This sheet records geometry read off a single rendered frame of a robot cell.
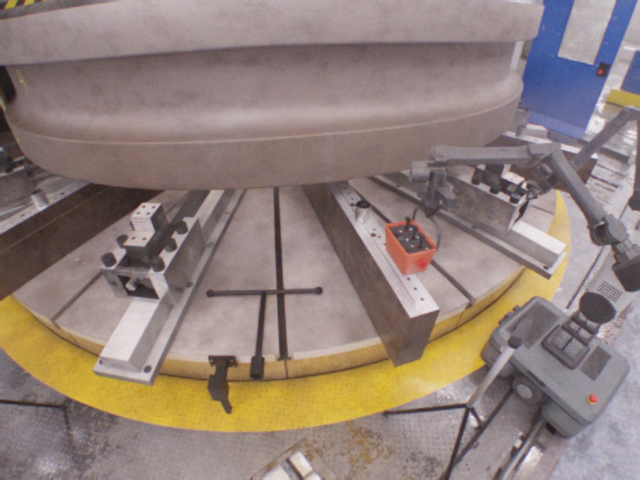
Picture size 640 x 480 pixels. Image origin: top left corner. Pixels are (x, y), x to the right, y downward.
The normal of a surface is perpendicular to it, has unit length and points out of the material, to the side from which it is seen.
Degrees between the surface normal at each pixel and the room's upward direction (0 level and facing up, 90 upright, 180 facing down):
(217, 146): 90
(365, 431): 0
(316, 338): 0
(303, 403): 0
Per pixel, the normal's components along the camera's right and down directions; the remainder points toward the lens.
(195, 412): 0.00, -0.77
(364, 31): 0.29, 0.61
